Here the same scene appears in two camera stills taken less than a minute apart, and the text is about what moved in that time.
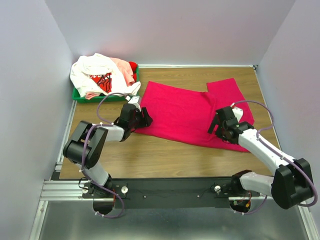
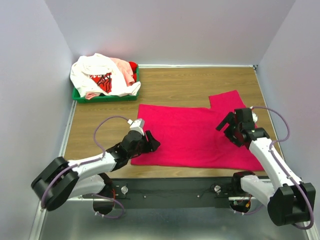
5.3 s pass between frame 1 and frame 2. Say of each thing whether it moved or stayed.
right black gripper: stayed
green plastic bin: stayed
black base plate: stayed
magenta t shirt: moved
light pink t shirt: stayed
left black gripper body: moved
